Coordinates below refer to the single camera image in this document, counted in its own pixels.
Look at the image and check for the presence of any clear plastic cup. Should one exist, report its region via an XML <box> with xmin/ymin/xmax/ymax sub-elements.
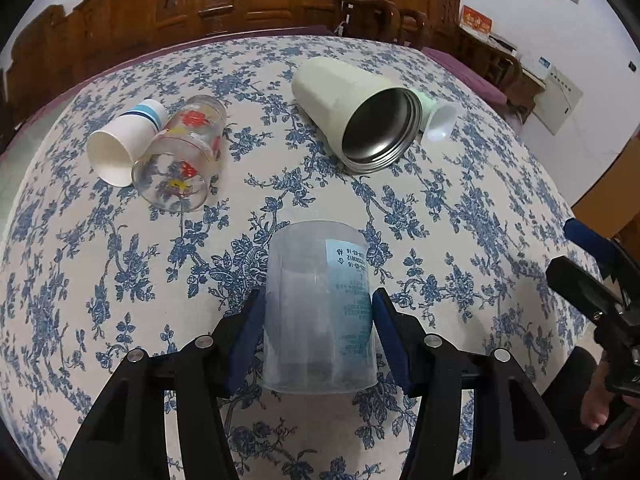
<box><xmin>262</xmin><ymin>220</ymin><xmax>378</xmax><ymax>394</ymax></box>

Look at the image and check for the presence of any mint green plastic cup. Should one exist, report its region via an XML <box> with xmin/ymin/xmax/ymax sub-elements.
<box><xmin>411</xmin><ymin>89</ymin><xmax>459</xmax><ymax>145</ymax></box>

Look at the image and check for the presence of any floral glass cup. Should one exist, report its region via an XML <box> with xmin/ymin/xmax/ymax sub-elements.
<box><xmin>131</xmin><ymin>94</ymin><xmax>227</xmax><ymax>212</ymax></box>

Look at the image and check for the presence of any white paper cup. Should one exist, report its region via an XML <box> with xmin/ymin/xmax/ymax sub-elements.
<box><xmin>86</xmin><ymin>99</ymin><xmax>168</xmax><ymax>188</ymax></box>

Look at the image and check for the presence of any person's right hand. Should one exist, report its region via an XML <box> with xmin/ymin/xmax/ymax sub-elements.
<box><xmin>580</xmin><ymin>360</ymin><xmax>639</xmax><ymax>448</ymax></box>

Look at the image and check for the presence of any blue floral tablecloth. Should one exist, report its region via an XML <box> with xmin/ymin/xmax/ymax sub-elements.
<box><xmin>1</xmin><ymin>37</ymin><xmax>596</xmax><ymax>479</ymax></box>

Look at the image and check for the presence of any wooden side table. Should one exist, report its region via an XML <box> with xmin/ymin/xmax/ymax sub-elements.
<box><xmin>456</xmin><ymin>25</ymin><xmax>546</xmax><ymax>124</ymax></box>

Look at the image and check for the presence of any purple armchair cushion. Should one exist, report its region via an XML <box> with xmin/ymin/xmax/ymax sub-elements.
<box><xmin>422</xmin><ymin>47</ymin><xmax>508</xmax><ymax>105</ymax></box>

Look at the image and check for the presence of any white box on side table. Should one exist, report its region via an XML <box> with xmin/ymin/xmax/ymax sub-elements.
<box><xmin>521</xmin><ymin>53</ymin><xmax>551</xmax><ymax>80</ymax></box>

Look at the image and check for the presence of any cream steel tumbler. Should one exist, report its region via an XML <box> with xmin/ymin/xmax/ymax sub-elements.
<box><xmin>292</xmin><ymin>58</ymin><xmax>423</xmax><ymax>174</ymax></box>

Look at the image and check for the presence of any red gift box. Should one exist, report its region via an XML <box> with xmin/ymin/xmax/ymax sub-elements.
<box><xmin>460</xmin><ymin>4</ymin><xmax>492</xmax><ymax>36</ymax></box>

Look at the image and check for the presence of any carved wooden armchair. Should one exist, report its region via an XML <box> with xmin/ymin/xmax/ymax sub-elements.
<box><xmin>357</xmin><ymin>0</ymin><xmax>524</xmax><ymax>111</ymax></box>

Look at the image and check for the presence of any long carved wooden sofa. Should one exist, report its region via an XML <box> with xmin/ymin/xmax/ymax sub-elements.
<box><xmin>0</xmin><ymin>0</ymin><xmax>402</xmax><ymax>126</ymax></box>

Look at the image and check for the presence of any white wall panel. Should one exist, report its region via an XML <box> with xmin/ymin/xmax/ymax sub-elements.
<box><xmin>534</xmin><ymin>65</ymin><xmax>584</xmax><ymax>136</ymax></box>

